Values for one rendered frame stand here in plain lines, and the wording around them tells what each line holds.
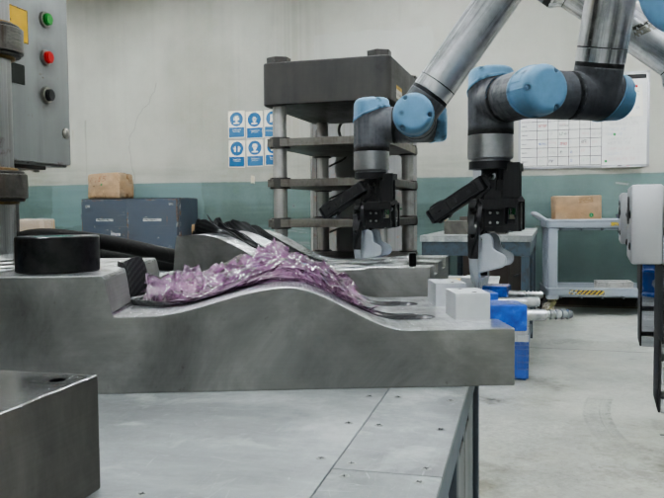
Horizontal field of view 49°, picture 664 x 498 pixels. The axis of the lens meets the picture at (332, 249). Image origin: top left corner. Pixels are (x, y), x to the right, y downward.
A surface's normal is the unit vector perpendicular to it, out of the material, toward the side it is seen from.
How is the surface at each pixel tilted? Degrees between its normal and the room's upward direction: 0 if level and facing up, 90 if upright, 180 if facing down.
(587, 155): 90
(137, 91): 90
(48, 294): 90
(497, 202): 90
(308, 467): 0
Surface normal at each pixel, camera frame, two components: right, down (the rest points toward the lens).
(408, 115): -0.19, 0.05
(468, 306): 0.05, 0.05
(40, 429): 0.97, 0.00
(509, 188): -0.40, 0.05
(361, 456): -0.01, -1.00
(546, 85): 0.33, 0.04
